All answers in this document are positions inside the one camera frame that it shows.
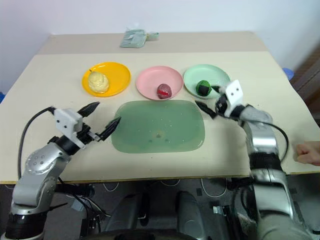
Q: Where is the green and black toy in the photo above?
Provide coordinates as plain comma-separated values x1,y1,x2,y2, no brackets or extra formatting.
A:
195,79,213,97

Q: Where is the cream table mat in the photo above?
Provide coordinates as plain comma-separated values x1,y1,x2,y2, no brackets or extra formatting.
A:
0,51,320,185

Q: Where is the red toy fruit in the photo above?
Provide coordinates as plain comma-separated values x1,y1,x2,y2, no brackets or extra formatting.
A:
156,83,173,100

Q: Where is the translucent green tray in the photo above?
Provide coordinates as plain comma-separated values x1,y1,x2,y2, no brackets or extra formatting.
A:
110,99,206,154

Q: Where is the bare person hand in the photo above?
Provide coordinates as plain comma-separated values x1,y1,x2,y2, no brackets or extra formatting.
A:
292,141,320,167

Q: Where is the light green plate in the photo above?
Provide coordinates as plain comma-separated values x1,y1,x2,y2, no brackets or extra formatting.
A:
183,63,231,100

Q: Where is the yellow toy pear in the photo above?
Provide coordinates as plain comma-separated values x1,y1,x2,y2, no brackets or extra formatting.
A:
87,69,111,95

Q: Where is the clear plastic bag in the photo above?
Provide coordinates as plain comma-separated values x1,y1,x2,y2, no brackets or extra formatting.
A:
119,26,161,49

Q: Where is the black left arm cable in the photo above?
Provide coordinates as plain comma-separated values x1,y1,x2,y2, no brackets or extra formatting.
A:
17,106,56,181

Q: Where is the pink plate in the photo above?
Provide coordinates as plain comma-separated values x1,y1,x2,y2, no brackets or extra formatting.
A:
135,65,184,101

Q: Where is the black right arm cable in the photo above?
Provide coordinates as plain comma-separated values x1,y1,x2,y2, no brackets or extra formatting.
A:
259,121,290,163

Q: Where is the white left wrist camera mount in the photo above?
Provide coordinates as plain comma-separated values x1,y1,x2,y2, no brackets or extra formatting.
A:
53,107,85,148

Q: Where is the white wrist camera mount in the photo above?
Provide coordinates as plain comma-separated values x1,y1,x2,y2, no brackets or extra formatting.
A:
223,79,245,118
53,107,85,148

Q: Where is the dark rounded shape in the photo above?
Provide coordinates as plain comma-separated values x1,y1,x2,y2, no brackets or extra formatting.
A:
174,190,209,234
104,191,151,233

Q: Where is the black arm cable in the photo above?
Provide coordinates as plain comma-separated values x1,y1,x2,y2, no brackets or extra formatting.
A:
259,121,290,163
17,106,56,181

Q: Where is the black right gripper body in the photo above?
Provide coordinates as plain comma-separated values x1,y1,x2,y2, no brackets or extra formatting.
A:
215,94,229,114

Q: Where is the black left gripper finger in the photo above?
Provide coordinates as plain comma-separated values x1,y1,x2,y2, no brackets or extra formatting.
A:
95,116,122,142
76,101,101,119

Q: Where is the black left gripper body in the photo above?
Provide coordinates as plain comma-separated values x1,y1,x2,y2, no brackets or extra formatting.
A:
74,121,101,146

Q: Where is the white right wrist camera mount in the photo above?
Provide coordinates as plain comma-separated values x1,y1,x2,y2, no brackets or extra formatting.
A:
223,79,245,118

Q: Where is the yellow plate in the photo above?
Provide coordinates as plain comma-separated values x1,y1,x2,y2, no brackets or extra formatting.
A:
81,61,132,98

